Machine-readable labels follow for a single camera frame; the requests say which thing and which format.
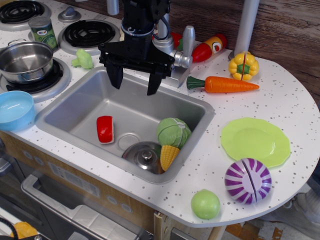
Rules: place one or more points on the steel pot lid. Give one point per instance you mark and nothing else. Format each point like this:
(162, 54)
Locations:
(145, 155)

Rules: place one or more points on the yellow object lower left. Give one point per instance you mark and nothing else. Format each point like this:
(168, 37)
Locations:
(24, 230)

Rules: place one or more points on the green toy can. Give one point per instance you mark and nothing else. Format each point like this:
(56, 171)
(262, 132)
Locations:
(42, 31)

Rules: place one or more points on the light green toy broccoli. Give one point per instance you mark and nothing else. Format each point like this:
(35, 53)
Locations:
(83, 59)

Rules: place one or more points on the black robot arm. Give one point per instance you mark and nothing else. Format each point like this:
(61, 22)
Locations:
(138, 13)

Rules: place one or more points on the green toy lime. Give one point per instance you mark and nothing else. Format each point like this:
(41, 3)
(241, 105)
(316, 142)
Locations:
(205, 204)

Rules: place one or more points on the silver toy sink basin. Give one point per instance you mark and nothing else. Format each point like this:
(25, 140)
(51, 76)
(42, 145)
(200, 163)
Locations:
(72, 117)

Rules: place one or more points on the red toy pepper behind faucet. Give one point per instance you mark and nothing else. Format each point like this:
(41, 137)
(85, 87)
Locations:
(177, 40)

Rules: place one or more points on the orange toy carrot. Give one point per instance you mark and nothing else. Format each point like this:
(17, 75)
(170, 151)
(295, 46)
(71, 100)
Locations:
(215, 84)

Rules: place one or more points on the red white toy sushi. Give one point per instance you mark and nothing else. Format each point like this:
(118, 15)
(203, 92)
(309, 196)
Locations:
(105, 129)

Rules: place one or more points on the yellow toy bell pepper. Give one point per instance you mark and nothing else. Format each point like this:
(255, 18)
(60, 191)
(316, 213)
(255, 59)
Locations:
(243, 66)

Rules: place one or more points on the yellow toy corn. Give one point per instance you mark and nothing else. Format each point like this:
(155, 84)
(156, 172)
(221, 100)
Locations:
(167, 156)

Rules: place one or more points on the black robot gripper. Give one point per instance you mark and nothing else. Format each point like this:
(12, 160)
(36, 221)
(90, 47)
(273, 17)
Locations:
(134, 52)

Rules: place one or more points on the silver vertical post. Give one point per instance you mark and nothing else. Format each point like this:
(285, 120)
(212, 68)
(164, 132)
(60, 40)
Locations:
(246, 26)

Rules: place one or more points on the silver stove knob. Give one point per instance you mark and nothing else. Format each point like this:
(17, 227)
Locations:
(69, 15)

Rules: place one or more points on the black coil burner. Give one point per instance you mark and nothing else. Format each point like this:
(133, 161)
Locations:
(50, 86)
(15, 15)
(87, 35)

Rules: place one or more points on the purple white toy onion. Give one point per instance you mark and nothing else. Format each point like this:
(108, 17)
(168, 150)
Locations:
(248, 181)

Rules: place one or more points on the steel cooking pot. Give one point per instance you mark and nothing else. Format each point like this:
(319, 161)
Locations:
(26, 62)

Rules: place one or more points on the silver post top centre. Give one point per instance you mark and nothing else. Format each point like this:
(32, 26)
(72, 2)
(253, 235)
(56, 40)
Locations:
(113, 7)

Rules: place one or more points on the black coil burner front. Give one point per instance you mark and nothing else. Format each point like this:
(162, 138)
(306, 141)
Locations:
(50, 86)

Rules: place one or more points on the red toy ketchup bottle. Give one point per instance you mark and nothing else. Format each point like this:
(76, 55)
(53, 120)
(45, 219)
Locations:
(208, 48)

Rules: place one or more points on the light green plastic plate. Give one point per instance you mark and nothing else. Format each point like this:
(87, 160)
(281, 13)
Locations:
(257, 139)

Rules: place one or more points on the black coil burner rear left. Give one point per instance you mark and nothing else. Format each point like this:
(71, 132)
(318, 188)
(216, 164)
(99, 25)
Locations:
(15, 15)

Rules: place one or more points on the green toy cabbage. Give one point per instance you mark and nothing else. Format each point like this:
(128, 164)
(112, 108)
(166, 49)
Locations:
(173, 132)

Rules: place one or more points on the toy oven door handle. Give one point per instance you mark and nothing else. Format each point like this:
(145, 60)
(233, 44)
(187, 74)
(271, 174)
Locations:
(72, 218)

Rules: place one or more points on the light blue plastic bowl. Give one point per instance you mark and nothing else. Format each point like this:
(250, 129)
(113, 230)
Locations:
(17, 110)

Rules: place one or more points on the silver toy faucet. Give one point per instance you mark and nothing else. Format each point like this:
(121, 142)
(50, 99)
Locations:
(182, 55)

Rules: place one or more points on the black coil burner rear right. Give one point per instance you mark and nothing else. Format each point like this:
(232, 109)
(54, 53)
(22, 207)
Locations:
(87, 35)

